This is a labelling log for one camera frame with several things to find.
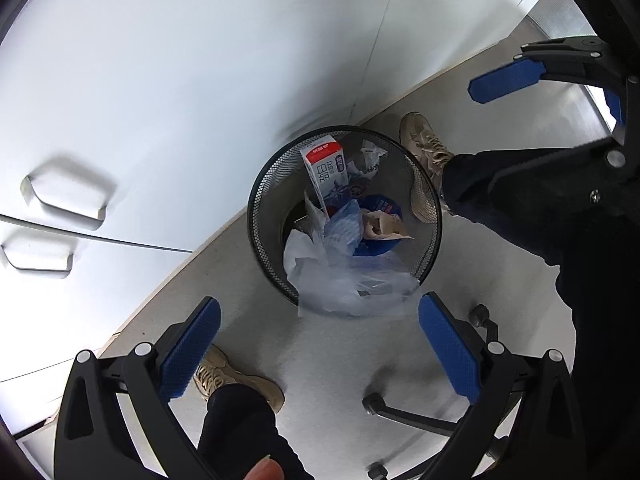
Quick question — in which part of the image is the clear plastic packaging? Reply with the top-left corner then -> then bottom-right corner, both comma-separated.
283,197 -> 419,318

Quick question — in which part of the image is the blue plastic bag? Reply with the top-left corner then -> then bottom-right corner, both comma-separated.
322,194 -> 412,257

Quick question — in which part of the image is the black mesh trash bin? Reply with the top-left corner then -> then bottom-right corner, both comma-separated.
247,126 -> 442,314

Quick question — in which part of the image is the person's left hand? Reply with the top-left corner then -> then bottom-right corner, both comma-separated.
244,456 -> 284,480

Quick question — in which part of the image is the tan right shoe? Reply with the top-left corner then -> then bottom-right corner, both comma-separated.
193,344 -> 285,414

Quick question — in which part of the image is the tan shoe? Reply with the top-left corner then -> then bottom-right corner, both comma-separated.
399,112 -> 454,223
193,344 -> 285,414

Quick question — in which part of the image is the black office chair base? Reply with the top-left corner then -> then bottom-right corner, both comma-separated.
360,301 -> 511,480

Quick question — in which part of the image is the tan left shoe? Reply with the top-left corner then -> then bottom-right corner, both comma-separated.
399,112 -> 454,223

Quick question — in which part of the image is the red white carton box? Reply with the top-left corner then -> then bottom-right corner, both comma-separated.
299,134 -> 350,217

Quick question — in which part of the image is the lower cabinet handle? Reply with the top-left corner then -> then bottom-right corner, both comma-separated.
1,230 -> 78,278

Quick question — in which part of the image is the cabinet handle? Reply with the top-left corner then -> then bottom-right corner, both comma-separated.
1,230 -> 78,278
20,154 -> 117,231

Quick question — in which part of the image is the upper cabinet handle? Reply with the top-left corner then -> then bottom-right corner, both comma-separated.
20,154 -> 117,231

